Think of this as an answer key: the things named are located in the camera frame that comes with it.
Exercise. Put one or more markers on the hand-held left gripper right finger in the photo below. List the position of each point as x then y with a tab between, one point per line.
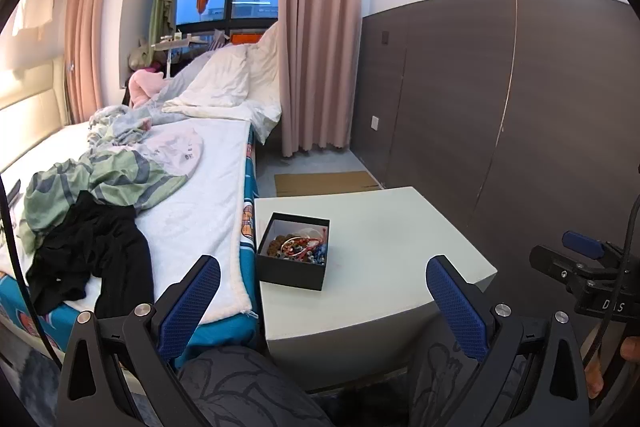
457	307

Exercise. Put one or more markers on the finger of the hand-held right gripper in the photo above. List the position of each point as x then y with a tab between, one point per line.
555	263
582	244

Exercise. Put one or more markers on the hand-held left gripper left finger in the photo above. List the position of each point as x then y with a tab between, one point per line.
192	302

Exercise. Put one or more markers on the black jewelry box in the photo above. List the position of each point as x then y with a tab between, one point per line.
290	274

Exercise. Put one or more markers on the person's right hand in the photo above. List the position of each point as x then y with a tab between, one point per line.
595	377

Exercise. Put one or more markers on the person's right patterned trouser leg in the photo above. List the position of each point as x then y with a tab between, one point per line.
440	387

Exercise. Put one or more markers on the person's patterned trouser leg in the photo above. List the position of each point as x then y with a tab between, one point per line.
440	387
240	387

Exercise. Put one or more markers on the white bedside table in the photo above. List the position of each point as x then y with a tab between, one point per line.
390	247

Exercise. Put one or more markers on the person's left patterned trouser leg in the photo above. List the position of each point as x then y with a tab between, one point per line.
240	387

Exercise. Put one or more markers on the white bed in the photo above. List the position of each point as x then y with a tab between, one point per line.
215	207

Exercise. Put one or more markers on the black garment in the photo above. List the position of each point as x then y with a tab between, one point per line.
100	247

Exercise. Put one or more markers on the white pink garment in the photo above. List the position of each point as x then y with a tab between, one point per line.
175	152

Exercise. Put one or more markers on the green striped garment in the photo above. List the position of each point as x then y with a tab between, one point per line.
100	182

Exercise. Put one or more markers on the brown cardboard sheet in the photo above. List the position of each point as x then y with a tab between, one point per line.
325	183

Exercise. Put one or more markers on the pale floral blanket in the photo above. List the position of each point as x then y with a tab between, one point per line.
115	122

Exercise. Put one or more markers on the pink plush cloth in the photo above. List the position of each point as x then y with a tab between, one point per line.
145	87

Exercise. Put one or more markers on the white duvet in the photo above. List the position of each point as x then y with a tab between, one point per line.
220	77

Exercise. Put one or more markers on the beige padded headboard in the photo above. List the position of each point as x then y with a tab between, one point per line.
30	112

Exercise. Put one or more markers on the small white folding table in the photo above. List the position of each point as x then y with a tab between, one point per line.
172	42

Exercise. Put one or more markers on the pink curtain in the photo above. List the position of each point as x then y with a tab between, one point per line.
90	32
320	32

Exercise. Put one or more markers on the green hanging towel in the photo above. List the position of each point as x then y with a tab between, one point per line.
162	2

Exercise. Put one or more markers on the white wall socket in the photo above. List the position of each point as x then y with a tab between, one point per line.
374	123

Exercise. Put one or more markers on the dark wall switch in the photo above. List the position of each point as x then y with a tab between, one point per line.
385	38

